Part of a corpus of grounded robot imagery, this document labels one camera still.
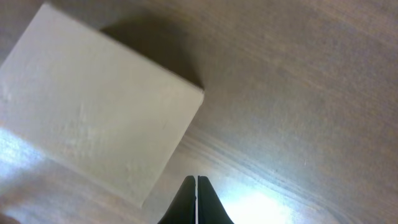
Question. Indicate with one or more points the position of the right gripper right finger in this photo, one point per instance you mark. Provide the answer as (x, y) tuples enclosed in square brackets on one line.
[(210, 208)]

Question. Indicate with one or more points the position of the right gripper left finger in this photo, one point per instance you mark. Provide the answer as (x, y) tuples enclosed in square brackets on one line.
[(182, 209)]

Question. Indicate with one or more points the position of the brown cardboard box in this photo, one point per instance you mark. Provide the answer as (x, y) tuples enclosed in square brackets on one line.
[(94, 105)]

